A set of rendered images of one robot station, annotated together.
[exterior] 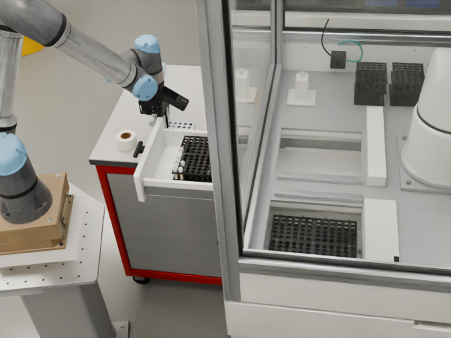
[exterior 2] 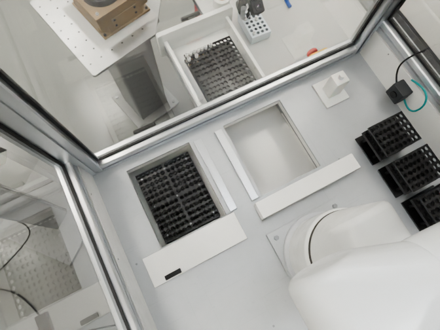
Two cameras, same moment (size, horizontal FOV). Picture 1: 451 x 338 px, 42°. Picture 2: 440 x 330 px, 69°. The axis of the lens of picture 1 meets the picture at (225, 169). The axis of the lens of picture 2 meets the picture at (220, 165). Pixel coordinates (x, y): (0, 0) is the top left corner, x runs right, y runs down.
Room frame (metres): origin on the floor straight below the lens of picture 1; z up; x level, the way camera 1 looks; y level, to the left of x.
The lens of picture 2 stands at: (0.94, -0.41, 1.85)
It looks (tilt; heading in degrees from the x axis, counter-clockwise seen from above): 73 degrees down; 44
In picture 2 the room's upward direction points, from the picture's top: 6 degrees clockwise
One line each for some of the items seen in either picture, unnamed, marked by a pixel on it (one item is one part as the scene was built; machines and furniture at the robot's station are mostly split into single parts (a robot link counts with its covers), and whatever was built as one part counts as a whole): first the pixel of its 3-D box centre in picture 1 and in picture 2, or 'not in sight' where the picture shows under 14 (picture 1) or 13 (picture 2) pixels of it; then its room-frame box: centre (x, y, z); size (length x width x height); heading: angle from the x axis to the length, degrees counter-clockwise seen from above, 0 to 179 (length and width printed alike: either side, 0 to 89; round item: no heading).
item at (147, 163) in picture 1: (151, 157); not in sight; (1.40, 0.23, 0.87); 0.29 x 0.02 x 0.11; 167
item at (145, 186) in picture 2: not in sight; (178, 197); (0.98, -0.21, 0.87); 0.22 x 0.18 x 0.06; 77
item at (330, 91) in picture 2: not in sight; (336, 84); (1.56, -0.26, 1.00); 0.09 x 0.08 x 0.10; 77
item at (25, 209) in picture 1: (21, 193); not in sight; (1.24, 0.59, 0.91); 0.15 x 0.15 x 0.10
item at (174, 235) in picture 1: (197, 182); not in sight; (1.80, 0.12, 0.38); 0.62 x 0.58 x 0.76; 167
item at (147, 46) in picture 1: (147, 54); not in sight; (1.63, 0.22, 1.11); 0.09 x 0.08 x 0.11; 121
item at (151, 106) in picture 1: (153, 95); not in sight; (1.63, 0.22, 0.95); 0.09 x 0.08 x 0.12; 75
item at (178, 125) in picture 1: (176, 132); not in sight; (1.64, 0.16, 0.78); 0.12 x 0.08 x 0.04; 75
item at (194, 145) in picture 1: (214, 163); not in sight; (1.36, 0.03, 0.87); 0.22 x 0.18 x 0.06; 77
